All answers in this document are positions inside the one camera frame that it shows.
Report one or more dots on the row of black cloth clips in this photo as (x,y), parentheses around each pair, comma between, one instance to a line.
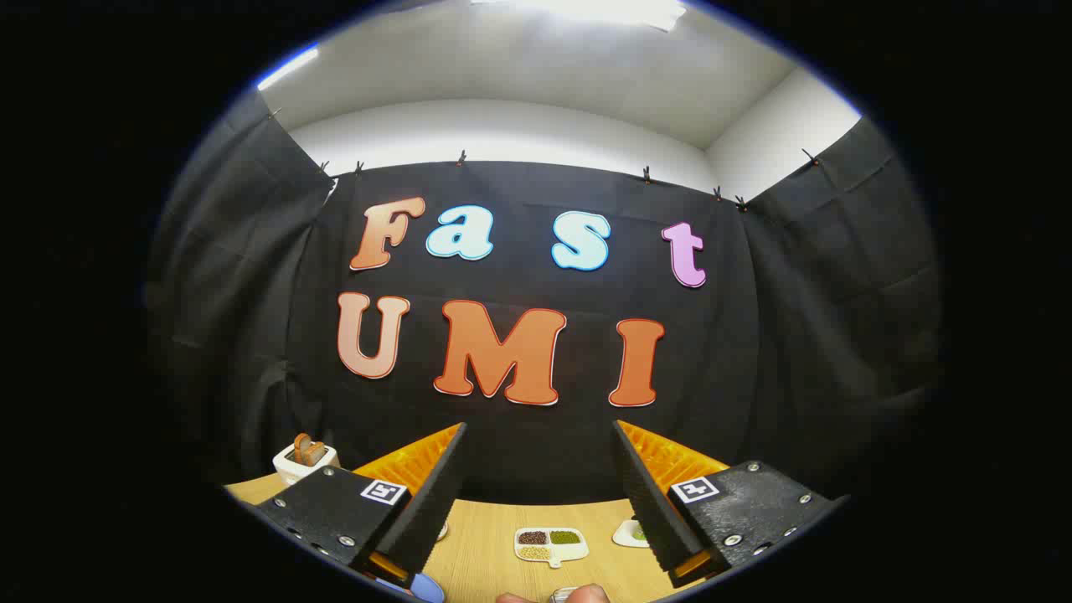
(460,157)

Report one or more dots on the yellow soybeans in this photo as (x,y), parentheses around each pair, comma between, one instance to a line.
(534,553)

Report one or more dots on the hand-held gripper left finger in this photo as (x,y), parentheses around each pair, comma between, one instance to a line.
(435,494)

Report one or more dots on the brown bread slice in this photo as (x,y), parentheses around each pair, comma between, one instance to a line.
(308,450)

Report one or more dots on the small white dish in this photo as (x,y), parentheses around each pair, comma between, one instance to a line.
(624,534)

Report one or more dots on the green mung beans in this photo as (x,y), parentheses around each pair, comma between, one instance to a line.
(564,538)

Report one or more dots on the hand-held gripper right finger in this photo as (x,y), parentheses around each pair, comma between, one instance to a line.
(649,494)

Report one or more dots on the white divided dish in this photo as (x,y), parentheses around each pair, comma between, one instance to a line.
(578,548)

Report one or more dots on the dark red beans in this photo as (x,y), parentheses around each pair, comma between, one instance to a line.
(532,538)

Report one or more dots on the white toaster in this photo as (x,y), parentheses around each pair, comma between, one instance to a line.
(295,471)

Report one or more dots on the blue plate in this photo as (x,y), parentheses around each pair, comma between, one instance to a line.
(427,590)

